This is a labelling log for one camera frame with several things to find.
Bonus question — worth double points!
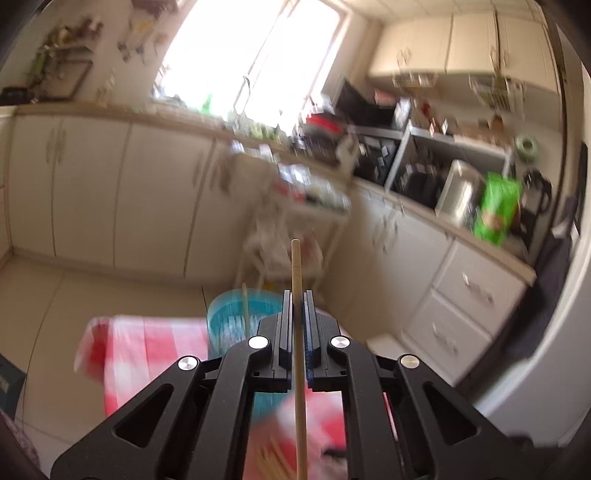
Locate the white door panel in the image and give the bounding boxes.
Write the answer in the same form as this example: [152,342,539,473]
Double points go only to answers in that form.
[471,240,591,445]

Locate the wire hanging basket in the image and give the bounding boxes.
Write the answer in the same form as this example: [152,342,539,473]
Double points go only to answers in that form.
[470,75,526,112]

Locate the cream upper cabinets with baskets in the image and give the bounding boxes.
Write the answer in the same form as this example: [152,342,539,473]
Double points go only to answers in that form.
[368,13,560,95]

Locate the cream lower sink cabinets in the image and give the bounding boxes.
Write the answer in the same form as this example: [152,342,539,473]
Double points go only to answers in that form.
[6,104,266,283]

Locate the white kitchen trolley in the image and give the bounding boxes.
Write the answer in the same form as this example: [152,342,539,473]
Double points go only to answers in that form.
[242,161,354,297]

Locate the black toaster oven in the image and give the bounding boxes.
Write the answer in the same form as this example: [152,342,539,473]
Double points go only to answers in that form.
[353,133,403,186]

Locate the white plastic jug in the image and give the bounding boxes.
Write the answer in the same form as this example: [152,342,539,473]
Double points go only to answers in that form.
[337,133,359,177]

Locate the kitchen window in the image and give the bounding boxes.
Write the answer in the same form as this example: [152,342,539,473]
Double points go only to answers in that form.
[151,0,348,126]

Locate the black electric kettle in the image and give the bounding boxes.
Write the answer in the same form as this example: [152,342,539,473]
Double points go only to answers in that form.
[518,168,553,241]

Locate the metal appliance rack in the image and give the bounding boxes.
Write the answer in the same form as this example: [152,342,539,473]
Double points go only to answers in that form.
[385,119,514,197]

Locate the red bowl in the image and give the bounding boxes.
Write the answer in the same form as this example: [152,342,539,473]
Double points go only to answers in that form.
[306,114,343,133]

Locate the wooden chopstick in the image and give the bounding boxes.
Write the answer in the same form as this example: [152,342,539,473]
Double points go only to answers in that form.
[291,239,307,480]
[242,285,253,339]

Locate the wall spice rack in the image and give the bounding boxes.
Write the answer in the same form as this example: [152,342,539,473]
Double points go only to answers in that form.
[27,17,96,101]

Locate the white steel appliance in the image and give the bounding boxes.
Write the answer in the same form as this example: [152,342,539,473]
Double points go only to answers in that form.
[436,159,486,228]

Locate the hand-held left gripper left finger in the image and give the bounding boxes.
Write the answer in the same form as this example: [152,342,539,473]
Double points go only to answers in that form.
[50,290,294,480]

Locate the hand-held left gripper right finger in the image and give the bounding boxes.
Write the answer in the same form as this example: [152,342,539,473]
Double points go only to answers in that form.
[304,290,546,480]

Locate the cream lower cabinets under rack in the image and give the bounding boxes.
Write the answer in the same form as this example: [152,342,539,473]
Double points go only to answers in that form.
[323,178,537,387]

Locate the black rectangular pan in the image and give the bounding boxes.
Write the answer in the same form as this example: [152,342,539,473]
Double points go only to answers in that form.
[0,86,35,106]

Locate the red checkered tablecloth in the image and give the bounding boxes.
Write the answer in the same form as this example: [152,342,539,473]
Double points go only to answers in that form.
[74,316,399,480]

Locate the green snack bag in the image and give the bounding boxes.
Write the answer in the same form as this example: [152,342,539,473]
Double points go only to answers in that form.
[473,171,523,248]

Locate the green tape roll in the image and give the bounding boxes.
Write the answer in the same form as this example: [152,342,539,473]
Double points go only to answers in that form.
[514,133,544,162]

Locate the teal plastic basket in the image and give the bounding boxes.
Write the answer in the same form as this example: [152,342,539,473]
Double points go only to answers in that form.
[206,289,296,423]

